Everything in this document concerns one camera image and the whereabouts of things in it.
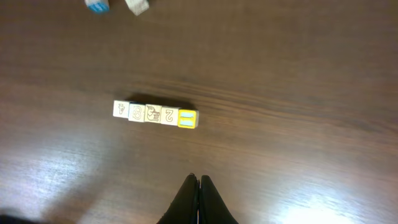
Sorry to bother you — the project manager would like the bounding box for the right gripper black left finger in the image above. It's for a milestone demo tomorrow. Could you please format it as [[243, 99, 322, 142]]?
[[157, 174, 199, 224]]

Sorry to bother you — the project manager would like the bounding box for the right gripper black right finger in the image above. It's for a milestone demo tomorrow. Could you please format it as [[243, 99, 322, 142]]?
[[199, 175, 238, 224]]

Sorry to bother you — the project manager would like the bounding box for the yellow framed I block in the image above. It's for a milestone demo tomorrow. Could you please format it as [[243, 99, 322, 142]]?
[[177, 109, 199, 129]]

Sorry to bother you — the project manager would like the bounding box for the number 2 wooden block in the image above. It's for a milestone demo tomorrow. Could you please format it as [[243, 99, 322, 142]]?
[[160, 106, 179, 126]]

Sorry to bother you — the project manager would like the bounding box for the elephant wooden block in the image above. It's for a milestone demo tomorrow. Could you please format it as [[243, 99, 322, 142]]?
[[144, 104, 162, 123]]

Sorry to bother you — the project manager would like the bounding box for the red sided wooden block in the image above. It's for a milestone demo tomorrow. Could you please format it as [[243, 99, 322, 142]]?
[[128, 103, 146, 123]]

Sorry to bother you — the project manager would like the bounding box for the plain Y wooden block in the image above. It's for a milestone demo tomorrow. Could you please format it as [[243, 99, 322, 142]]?
[[113, 100, 130, 119]]

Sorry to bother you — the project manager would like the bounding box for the plain I wooden block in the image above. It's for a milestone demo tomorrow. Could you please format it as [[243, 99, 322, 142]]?
[[125, 0, 149, 16]]

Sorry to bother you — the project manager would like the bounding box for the blue framed wooden block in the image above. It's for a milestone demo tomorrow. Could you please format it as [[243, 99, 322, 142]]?
[[85, 0, 109, 14]]

